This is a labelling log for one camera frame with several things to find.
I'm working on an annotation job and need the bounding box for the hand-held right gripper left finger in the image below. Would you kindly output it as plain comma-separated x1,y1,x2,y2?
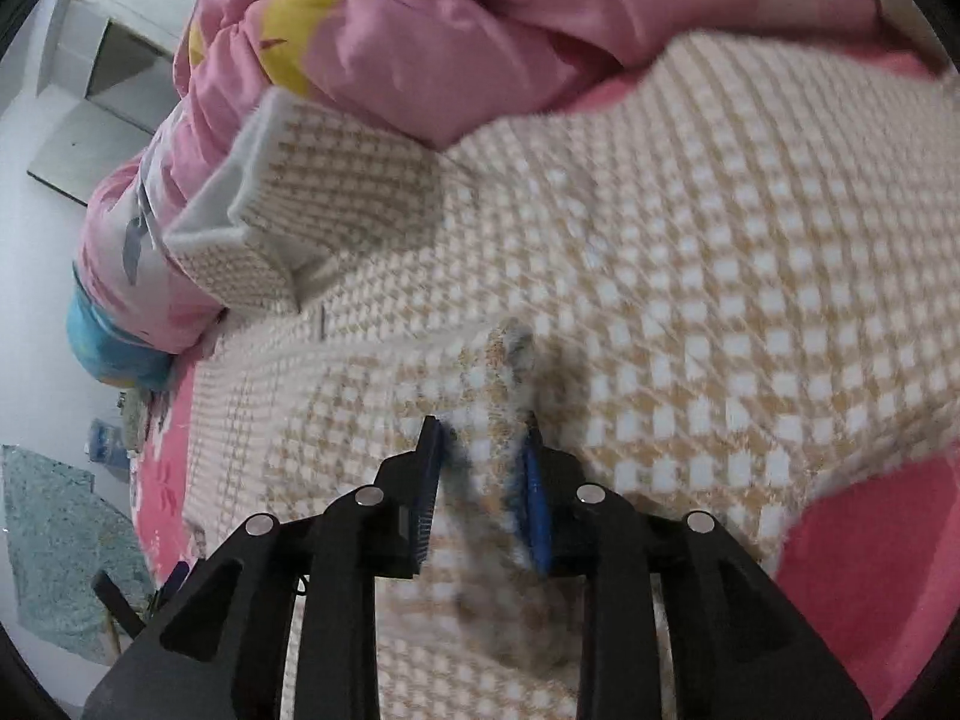
81,414,451,720

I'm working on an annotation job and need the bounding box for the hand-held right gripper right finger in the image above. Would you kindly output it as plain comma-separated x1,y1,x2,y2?
517,420,875,720

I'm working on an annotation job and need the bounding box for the beige white checkered sweater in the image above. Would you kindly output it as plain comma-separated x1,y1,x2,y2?
161,30,960,720

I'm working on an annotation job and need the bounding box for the green patterned cloth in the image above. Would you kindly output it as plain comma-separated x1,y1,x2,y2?
116,386,155,451

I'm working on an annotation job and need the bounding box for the blue plastic package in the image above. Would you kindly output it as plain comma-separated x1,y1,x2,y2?
86,416,125,462

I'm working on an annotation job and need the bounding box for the pink floral bed sheet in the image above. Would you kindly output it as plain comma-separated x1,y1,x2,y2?
127,45,960,720

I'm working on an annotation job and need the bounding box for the black bar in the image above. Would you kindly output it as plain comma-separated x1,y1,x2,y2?
90,568,147,638

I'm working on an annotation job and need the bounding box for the teal patterned cloth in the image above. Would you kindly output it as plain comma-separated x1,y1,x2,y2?
0,444,162,665

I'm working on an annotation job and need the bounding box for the pink and blue printed quilt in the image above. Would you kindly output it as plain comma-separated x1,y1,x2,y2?
66,0,901,391

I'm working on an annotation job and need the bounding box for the white cabinet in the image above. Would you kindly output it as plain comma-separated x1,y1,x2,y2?
26,0,226,207

